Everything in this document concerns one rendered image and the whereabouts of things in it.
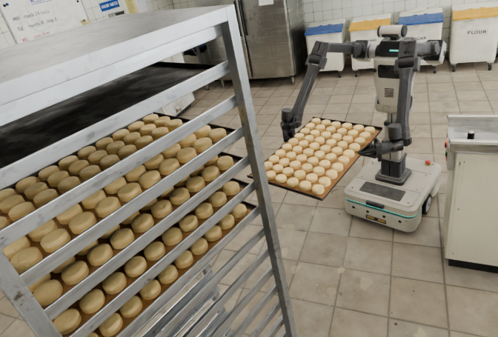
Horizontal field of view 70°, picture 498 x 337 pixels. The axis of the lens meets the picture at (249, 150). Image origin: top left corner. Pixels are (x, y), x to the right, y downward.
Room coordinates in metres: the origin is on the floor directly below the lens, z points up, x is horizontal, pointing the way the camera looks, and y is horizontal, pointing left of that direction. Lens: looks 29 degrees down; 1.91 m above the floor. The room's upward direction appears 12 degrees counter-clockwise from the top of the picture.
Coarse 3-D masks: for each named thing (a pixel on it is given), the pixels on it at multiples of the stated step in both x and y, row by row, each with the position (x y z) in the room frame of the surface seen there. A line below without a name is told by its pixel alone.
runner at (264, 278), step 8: (272, 272) 0.87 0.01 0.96; (264, 280) 0.84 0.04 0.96; (256, 288) 0.81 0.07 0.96; (248, 296) 0.78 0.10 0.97; (240, 304) 0.76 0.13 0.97; (232, 312) 0.73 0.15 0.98; (240, 312) 0.75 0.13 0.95; (224, 320) 0.73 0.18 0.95; (232, 320) 0.72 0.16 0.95; (216, 328) 0.71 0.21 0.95; (224, 328) 0.70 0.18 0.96; (208, 336) 0.69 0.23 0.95; (216, 336) 0.68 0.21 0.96
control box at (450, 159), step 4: (448, 128) 1.74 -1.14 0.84; (452, 128) 1.73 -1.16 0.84; (448, 132) 1.70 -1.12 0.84; (452, 132) 1.69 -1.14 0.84; (448, 136) 1.66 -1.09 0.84; (452, 136) 1.65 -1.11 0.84; (448, 140) 1.62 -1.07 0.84; (448, 144) 1.59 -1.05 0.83; (448, 148) 1.56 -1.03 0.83; (448, 152) 1.55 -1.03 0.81; (452, 152) 1.54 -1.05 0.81; (448, 156) 1.55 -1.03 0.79; (452, 156) 1.54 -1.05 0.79; (448, 160) 1.55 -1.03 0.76; (452, 160) 1.54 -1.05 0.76; (448, 164) 1.55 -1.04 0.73; (452, 164) 1.54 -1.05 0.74; (448, 168) 1.55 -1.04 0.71; (452, 168) 1.54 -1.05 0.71
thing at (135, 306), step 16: (240, 208) 0.88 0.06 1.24; (224, 224) 0.83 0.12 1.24; (208, 240) 0.79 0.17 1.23; (192, 256) 0.73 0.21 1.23; (176, 272) 0.68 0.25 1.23; (144, 288) 0.65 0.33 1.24; (160, 288) 0.65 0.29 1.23; (128, 304) 0.61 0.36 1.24; (144, 304) 0.61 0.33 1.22; (112, 320) 0.57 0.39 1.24; (128, 320) 0.58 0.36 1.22; (96, 336) 0.54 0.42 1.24; (112, 336) 0.54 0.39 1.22
